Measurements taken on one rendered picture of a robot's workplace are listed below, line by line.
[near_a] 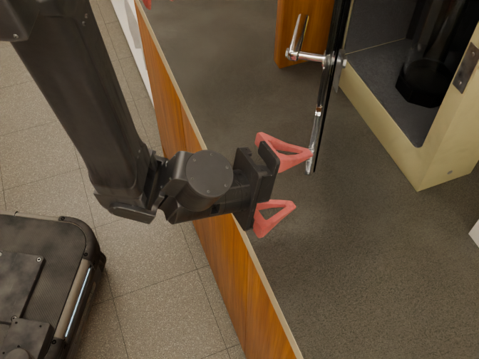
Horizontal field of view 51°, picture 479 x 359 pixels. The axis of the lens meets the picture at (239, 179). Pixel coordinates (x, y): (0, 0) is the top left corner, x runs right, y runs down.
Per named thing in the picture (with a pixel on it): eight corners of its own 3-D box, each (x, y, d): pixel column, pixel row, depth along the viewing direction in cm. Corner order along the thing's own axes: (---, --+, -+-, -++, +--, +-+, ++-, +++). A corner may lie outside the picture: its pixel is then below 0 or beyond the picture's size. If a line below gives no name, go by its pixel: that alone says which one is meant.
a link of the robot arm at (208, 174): (122, 152, 66) (105, 213, 62) (140, 112, 56) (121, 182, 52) (207, 177, 69) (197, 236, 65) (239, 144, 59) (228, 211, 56)
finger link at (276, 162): (328, 153, 66) (266, 162, 62) (313, 194, 70) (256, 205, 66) (302, 125, 71) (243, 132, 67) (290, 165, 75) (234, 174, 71)
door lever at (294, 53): (332, 29, 72) (335, 13, 70) (323, 73, 67) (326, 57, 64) (295, 23, 73) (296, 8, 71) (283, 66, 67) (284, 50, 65)
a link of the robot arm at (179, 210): (150, 189, 66) (160, 231, 65) (163, 171, 60) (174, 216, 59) (199, 181, 69) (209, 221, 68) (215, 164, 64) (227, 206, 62)
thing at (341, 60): (341, 82, 70) (348, 50, 66) (339, 93, 69) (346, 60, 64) (327, 80, 71) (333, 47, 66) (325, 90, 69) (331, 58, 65)
